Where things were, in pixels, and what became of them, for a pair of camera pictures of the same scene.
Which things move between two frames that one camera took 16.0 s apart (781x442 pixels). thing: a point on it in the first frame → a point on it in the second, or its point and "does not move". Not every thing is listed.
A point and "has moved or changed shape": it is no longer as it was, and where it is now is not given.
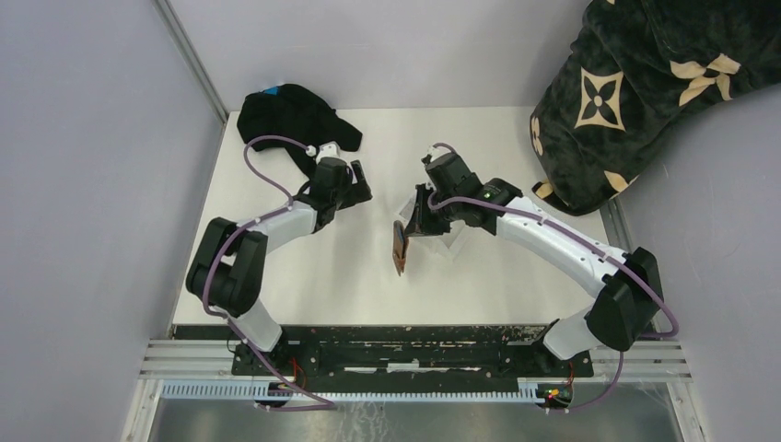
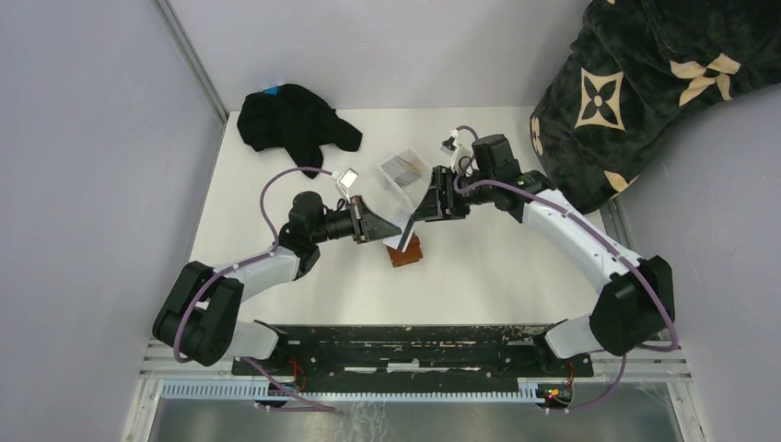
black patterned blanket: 635,74 does not move
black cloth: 292,112 does not move
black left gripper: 360,191 → 367,225
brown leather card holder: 400,246 has moved or changed shape
